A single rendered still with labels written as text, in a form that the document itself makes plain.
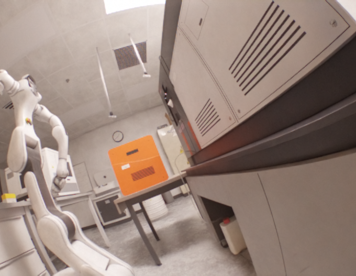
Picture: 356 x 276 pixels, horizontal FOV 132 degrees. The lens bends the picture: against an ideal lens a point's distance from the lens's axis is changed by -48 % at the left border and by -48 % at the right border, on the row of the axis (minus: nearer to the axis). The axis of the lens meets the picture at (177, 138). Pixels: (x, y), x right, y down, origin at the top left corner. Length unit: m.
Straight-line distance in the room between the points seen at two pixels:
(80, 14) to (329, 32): 2.24
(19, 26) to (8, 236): 2.10
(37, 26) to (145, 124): 3.80
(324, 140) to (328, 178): 0.06
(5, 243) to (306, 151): 1.38
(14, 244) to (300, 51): 1.49
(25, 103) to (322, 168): 1.24
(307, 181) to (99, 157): 4.67
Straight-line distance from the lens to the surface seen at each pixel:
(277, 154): 0.33
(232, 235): 1.16
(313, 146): 0.28
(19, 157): 0.92
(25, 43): 2.50
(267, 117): 0.42
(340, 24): 0.29
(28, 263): 1.33
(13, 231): 1.29
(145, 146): 1.35
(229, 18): 0.42
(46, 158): 1.83
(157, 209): 2.93
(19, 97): 1.15
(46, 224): 0.81
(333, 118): 0.22
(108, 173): 4.42
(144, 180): 1.32
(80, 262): 0.80
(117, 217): 3.97
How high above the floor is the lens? 0.76
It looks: 11 degrees up
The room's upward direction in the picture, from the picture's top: 23 degrees counter-clockwise
